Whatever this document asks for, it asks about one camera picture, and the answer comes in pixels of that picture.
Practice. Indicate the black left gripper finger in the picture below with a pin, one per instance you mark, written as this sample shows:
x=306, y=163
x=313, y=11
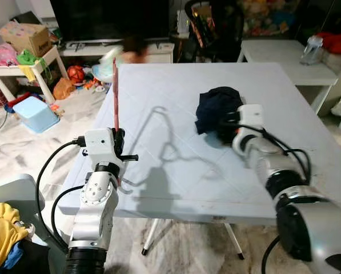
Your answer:
x=121, y=145

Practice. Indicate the navy blue garment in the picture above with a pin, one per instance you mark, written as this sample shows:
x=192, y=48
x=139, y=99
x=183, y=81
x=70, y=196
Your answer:
x=216, y=105

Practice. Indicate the pink clothes hanger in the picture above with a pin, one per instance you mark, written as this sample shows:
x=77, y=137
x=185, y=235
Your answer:
x=115, y=97

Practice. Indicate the yellow garment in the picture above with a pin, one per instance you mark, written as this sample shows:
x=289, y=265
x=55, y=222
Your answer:
x=1, y=234

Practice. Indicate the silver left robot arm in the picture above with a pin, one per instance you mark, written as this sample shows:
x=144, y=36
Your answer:
x=93, y=200

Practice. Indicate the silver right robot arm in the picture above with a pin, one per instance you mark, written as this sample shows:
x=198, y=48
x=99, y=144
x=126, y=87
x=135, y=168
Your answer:
x=261, y=160

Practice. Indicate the orange bag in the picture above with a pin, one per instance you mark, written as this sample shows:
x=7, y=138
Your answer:
x=63, y=90

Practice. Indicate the red orange ball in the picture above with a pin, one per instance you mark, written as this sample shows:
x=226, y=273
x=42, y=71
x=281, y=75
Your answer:
x=75, y=74

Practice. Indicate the light blue plastic stool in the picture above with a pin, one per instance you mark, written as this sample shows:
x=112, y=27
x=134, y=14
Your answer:
x=36, y=113

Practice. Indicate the small white table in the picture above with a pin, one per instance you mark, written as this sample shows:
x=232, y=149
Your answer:
x=273, y=51

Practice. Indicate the small child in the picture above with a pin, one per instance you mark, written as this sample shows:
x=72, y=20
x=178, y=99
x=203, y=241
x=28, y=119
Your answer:
x=136, y=51

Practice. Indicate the white television stand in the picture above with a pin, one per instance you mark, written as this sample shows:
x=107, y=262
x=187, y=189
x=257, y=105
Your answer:
x=159, y=51

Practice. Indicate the black office chair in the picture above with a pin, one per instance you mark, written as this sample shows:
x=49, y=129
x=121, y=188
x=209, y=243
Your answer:
x=216, y=34

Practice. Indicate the clear plastic bottle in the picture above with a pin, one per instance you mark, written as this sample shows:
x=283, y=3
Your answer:
x=312, y=52

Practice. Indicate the black flat television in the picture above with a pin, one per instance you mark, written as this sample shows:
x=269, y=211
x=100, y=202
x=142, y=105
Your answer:
x=107, y=20

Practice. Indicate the green toy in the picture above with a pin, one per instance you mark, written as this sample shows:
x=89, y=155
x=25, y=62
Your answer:
x=27, y=57

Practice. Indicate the black garment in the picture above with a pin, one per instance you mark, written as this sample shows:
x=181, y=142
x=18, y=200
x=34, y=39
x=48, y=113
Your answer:
x=36, y=262

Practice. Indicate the white side table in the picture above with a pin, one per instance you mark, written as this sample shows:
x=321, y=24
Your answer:
x=10, y=69

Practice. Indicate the red cloth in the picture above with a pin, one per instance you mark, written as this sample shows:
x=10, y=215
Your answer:
x=336, y=43

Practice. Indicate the brown cardboard box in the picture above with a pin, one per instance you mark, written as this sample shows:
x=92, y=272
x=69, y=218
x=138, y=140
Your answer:
x=27, y=40

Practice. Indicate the pink toy bag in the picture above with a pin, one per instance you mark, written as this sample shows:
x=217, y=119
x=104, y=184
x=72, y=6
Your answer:
x=1, y=55

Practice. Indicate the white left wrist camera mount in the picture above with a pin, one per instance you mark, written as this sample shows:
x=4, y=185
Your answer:
x=99, y=145

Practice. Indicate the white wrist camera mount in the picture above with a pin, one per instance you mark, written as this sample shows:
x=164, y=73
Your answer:
x=251, y=117
x=99, y=145

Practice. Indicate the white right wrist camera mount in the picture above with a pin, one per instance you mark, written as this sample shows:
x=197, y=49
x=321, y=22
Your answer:
x=251, y=117

